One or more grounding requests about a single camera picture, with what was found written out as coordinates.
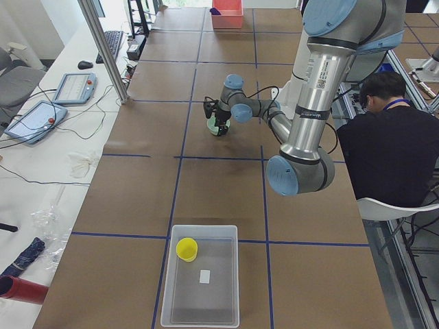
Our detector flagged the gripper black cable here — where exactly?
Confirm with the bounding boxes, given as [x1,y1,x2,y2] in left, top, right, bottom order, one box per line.
[245,85,281,103]

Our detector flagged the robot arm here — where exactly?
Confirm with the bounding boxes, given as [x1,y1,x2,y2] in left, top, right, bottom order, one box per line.
[203,1,406,195]

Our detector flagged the clear plastic bin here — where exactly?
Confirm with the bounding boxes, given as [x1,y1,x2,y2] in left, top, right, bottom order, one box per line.
[161,225,240,328]

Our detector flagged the teach pendant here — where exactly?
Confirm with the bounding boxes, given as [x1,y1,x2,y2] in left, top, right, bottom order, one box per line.
[4,101,68,144]
[52,73,97,106]

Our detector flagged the clear plastic wrap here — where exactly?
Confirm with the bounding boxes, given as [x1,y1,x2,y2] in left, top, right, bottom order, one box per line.
[31,205,72,273]

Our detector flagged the white camera pedestal column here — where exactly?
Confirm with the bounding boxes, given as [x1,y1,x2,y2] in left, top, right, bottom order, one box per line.
[292,30,310,82]

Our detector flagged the aluminium frame post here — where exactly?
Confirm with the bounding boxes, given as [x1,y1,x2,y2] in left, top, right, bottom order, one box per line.
[78,0,129,104]

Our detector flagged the crumpled white tissue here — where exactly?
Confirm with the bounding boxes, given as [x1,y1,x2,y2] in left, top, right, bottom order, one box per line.
[68,151,99,178]

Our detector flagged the yellow plastic cup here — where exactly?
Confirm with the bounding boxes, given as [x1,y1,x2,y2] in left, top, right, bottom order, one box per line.
[176,237,198,263]

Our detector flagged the black keyboard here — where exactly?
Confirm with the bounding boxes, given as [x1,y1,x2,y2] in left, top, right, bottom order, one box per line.
[104,30,124,60]

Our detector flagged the black computer box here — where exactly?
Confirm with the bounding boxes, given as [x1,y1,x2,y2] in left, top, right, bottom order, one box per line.
[126,35,146,61]

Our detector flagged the purple cloth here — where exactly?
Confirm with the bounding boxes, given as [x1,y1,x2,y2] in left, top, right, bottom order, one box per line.
[209,8,222,16]

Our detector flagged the folded dark blue umbrella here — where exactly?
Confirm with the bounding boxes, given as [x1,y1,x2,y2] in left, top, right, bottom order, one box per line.
[1,237,45,277]

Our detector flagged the pink plastic bin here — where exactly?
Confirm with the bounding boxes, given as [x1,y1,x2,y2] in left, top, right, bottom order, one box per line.
[211,0,244,29]

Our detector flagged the seated person in black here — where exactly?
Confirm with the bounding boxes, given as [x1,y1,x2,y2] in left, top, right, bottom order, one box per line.
[337,71,438,207]

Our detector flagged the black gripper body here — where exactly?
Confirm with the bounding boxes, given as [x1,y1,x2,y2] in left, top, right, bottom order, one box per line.
[203,97,230,127]

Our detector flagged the red cylinder bottle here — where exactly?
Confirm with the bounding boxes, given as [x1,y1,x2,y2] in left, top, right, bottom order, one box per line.
[1,276,49,305]

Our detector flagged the grey office chair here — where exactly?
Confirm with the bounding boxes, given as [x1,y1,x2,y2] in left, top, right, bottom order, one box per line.
[1,48,45,116]

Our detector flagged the black computer mouse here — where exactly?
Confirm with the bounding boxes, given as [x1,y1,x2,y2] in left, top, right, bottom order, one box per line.
[78,60,94,70]

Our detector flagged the light green bowl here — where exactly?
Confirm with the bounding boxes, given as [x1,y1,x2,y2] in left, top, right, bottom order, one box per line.
[206,117,219,136]

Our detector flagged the far teach pendant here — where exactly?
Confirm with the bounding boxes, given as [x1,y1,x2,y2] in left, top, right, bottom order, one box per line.
[52,73,97,106]

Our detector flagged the near teach pendant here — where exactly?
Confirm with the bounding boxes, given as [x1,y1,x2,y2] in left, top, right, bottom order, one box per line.
[4,101,68,144]

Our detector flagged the white pedestal base plate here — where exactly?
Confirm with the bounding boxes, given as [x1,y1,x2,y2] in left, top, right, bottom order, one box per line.
[271,87,293,117]

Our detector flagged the white plastic chair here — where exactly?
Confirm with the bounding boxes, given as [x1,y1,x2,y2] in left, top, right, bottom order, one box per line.
[357,197,438,221]

